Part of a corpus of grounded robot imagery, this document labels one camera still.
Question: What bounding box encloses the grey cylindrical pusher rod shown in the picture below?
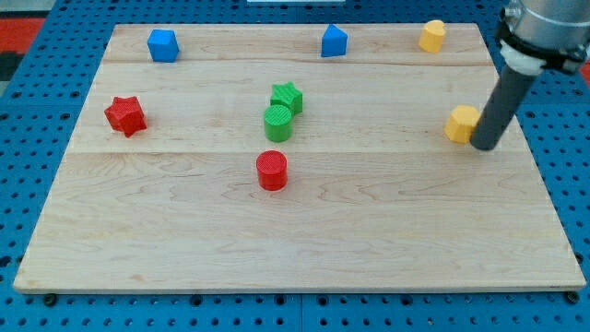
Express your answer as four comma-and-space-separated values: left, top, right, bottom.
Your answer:
470, 65, 537, 151

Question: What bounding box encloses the red cylinder block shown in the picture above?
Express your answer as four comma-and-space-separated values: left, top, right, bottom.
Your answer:
255, 150, 288, 191

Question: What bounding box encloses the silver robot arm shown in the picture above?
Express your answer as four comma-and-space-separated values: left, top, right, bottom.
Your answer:
470, 0, 589, 151

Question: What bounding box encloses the wooden board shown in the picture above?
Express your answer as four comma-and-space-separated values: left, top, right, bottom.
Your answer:
14, 23, 586, 294

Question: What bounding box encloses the yellow hexagon block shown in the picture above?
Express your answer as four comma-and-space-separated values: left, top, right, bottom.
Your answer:
444, 105, 480, 144

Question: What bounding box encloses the yellow heart block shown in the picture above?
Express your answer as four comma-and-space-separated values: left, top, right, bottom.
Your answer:
419, 19, 446, 53

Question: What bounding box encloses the blue triangle block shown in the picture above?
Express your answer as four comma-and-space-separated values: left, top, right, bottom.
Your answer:
320, 24, 348, 57

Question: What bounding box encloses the green star block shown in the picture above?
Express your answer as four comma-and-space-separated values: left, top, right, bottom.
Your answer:
270, 81, 303, 114

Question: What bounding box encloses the green cylinder block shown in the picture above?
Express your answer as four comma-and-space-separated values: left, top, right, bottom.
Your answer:
264, 104, 292, 142

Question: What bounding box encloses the blue cube block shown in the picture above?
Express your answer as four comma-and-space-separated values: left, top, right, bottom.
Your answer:
147, 29, 180, 63

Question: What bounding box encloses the red star block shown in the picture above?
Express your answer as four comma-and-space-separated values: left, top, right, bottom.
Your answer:
104, 96, 148, 137

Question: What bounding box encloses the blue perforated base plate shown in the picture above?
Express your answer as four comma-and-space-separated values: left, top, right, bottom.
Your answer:
1, 0, 589, 331

